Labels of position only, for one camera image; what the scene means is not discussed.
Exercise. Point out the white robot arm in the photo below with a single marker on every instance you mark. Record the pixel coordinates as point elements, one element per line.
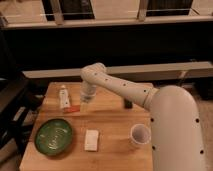
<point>176,131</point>

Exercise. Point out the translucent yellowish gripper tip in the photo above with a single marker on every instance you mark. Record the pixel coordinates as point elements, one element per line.
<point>83,106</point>

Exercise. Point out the white plastic bottle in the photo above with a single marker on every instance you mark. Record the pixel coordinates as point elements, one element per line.
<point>64,97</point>

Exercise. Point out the white rectangular block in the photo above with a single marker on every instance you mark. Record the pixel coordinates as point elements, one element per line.
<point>91,140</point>

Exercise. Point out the black rectangular block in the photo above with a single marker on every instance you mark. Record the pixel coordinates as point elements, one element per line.
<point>128,104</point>

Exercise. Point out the black chair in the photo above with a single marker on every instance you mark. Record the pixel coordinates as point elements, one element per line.
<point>15,102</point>

